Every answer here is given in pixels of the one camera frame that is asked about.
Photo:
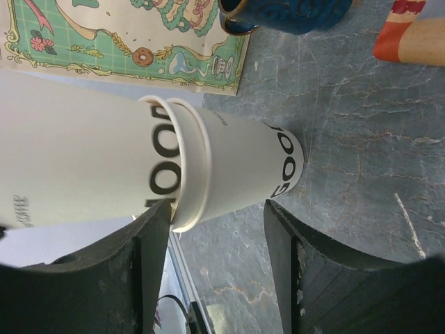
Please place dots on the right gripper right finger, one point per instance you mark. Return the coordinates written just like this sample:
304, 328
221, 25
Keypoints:
325, 286

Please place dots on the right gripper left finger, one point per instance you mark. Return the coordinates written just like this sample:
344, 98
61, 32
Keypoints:
110, 286

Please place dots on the white paper cup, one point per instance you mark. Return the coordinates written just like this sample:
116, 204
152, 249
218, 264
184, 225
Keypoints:
70, 154
228, 163

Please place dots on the green paper gift bag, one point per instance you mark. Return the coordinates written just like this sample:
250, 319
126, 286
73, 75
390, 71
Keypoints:
164, 44

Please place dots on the colourful patchwork placemat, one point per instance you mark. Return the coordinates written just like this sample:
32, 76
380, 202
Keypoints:
413, 33

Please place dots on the dark blue mug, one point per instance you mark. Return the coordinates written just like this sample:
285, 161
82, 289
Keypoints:
298, 17

